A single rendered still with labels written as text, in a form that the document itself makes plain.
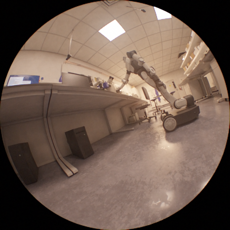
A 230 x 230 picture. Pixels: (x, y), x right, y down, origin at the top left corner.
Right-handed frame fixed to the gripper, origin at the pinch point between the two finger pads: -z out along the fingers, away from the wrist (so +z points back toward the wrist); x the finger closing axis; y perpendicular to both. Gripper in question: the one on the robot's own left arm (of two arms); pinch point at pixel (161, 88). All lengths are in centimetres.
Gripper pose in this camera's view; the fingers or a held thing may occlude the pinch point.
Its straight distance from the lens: 101.3
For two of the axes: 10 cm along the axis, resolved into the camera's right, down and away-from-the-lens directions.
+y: -1.0, -1.8, -9.8
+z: -3.5, -9.1, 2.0
